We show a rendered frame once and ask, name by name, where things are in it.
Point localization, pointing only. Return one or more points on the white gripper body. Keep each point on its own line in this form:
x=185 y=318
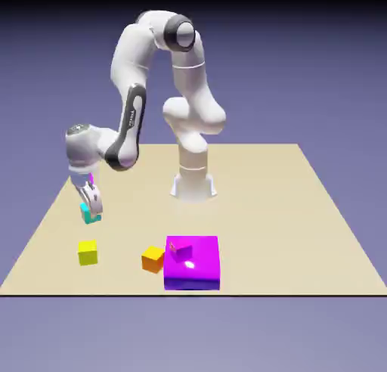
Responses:
x=90 y=196

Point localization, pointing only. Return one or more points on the small cyan cube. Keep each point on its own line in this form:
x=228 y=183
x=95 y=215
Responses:
x=86 y=215

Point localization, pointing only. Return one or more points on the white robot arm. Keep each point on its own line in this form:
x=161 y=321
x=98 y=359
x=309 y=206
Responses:
x=187 y=84

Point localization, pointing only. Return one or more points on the small yellow cube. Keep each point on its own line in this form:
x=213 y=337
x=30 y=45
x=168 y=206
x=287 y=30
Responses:
x=87 y=252

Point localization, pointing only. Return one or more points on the small orange cube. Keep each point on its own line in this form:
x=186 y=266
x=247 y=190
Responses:
x=152 y=259

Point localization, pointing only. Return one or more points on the small magenta cube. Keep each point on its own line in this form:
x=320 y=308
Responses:
x=181 y=252

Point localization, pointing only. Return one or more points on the large magenta box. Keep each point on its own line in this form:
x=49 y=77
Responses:
x=193 y=269

